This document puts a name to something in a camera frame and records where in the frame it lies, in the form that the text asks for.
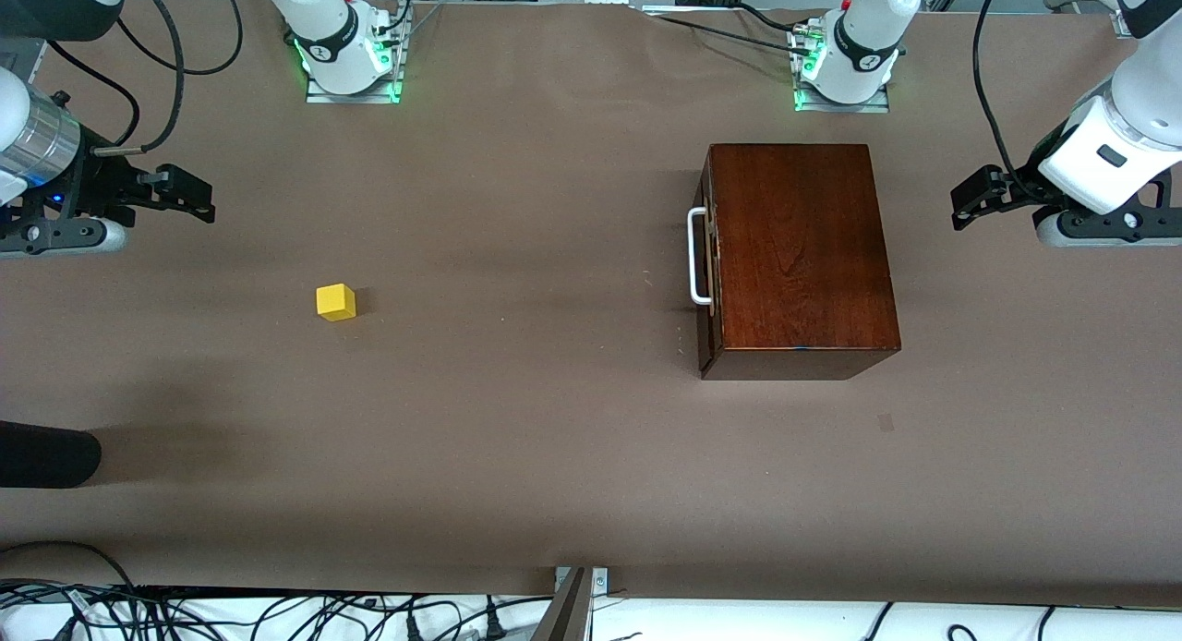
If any black cylindrical object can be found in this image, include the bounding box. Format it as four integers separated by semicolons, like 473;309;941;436
0;421;103;490

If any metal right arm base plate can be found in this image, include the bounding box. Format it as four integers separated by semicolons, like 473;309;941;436
305;4;412;104

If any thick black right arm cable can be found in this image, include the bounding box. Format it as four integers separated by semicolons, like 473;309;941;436
92;0;186;154

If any black cable to arm base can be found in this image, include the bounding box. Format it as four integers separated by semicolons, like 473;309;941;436
646;4;815;58

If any dark wooden drawer cabinet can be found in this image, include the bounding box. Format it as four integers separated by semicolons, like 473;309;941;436
706;143;902;381

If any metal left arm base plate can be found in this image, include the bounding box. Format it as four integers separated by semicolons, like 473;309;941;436
790;18;892;114

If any thin black looping cable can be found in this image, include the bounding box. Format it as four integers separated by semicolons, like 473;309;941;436
115;0;244;77

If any yellow cube block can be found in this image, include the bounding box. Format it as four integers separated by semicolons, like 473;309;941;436
316;284;357;322

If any black cable loop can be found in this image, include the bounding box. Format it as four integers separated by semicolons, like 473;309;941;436
0;541;139;594

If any brown paper table cover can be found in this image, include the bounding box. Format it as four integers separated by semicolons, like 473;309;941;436
0;0;1182;610

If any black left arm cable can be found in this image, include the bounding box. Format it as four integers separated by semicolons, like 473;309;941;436
972;0;1049;203

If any grey metal bracket bar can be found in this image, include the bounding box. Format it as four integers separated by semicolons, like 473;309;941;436
531;565;610;641

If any tangled black cable bundle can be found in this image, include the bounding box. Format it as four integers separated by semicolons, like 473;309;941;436
0;581;555;641

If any wooden drawer with white handle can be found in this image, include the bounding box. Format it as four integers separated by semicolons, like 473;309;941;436
688;145;726;381

